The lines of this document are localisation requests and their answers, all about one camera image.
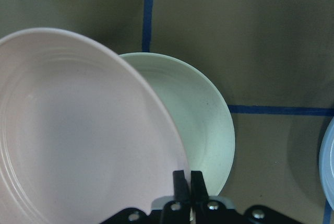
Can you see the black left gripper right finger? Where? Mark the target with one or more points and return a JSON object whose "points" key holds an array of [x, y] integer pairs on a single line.
{"points": [[208, 209]]}

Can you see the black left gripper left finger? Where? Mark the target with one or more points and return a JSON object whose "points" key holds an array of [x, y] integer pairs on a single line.
{"points": [[178, 208]]}

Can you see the pink plate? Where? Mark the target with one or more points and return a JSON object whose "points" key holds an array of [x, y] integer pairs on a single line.
{"points": [[83, 135]]}

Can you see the blue plate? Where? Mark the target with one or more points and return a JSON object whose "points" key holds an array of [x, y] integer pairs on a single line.
{"points": [[326, 163]]}

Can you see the cream white plate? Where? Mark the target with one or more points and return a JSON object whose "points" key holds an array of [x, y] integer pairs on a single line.
{"points": [[199, 112]]}

